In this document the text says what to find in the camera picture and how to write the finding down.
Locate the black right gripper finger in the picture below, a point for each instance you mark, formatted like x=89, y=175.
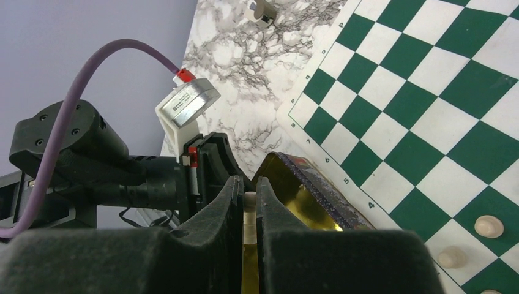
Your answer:
x=294, y=258

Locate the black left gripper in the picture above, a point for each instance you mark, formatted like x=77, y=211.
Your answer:
x=203, y=255

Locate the white pawn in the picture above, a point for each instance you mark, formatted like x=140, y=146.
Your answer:
x=489, y=226
x=452, y=257

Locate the white pawn chess piece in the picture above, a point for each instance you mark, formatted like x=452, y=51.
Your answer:
x=490, y=291

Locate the gold tin white pieces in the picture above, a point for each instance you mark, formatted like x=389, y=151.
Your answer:
x=309, y=196

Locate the green white chess board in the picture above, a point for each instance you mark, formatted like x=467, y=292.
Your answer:
x=411, y=109

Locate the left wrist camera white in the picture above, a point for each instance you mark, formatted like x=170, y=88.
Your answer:
x=178, y=111

